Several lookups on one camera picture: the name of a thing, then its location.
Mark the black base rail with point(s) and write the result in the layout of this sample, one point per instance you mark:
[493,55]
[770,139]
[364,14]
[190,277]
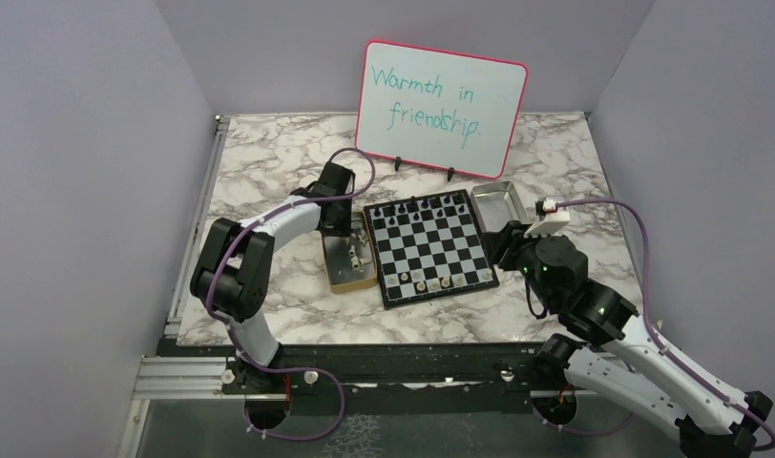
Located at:
[386,379]

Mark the black and white chessboard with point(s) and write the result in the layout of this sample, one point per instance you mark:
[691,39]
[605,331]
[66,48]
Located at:
[437,234]

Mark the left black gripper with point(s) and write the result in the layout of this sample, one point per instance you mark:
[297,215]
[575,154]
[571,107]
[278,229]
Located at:
[345,229]

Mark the aluminium frame rail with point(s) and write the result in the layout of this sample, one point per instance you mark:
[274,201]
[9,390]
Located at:
[184,376]

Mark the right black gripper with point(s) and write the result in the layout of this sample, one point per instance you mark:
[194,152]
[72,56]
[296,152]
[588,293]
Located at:
[510,236]

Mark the white board with pink frame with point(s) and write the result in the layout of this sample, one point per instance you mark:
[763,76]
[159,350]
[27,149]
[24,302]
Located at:
[439,109]

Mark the gold tin with white pieces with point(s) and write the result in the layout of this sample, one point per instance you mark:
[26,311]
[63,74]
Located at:
[349,260]

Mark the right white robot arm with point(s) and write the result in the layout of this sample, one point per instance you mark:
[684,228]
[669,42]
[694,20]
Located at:
[612,351]

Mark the empty silver metal tin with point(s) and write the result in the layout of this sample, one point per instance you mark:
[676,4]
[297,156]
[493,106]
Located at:
[496,204]

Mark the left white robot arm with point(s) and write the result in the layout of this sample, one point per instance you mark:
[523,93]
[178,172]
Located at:
[232,273]

